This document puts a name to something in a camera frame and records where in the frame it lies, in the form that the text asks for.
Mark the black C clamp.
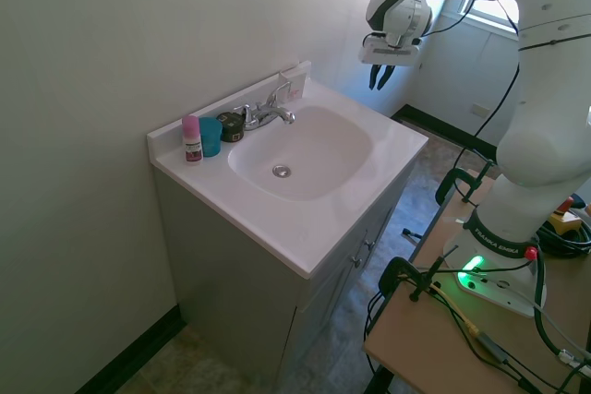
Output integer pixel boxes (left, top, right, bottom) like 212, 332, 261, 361
377, 245, 461, 305
434, 157, 498, 207

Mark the white sink vanity top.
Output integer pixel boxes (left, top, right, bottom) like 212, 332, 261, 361
146, 78, 430, 281

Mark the bright window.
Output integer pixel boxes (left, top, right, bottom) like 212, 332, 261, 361
456, 0, 524, 33

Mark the yellow cable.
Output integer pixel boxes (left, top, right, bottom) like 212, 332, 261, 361
428, 285, 481, 338

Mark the chrome faucet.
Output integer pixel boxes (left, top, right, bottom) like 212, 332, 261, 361
233, 80, 296, 132

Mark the blue plastic cup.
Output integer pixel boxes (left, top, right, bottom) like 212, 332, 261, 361
198, 116, 224, 159

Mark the black cable bundle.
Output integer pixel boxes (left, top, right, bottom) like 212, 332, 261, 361
537, 216, 591, 260

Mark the black baseboard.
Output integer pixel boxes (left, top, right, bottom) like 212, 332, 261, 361
64, 304, 188, 394
390, 104, 502, 167

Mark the wooden table board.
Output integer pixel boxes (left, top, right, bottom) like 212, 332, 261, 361
363, 175, 591, 394

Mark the pink capped white bottle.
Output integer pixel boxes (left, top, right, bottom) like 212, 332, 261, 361
181, 114, 204, 165

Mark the grey cable adapter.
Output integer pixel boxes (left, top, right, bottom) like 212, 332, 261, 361
477, 332, 509, 364

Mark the grey vanity cabinet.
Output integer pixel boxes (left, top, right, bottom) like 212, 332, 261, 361
151, 153, 416, 394

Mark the thin black camera cable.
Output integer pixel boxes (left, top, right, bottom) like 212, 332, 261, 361
422, 0, 524, 204

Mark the black round jar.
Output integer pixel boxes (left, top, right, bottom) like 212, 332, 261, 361
215, 111, 245, 143

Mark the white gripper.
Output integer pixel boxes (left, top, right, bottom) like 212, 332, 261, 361
358, 32, 423, 91

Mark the grey cable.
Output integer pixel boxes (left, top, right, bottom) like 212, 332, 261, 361
530, 299, 591, 370

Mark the yellow emergency stop box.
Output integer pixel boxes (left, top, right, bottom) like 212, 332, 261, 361
547, 195, 590, 241

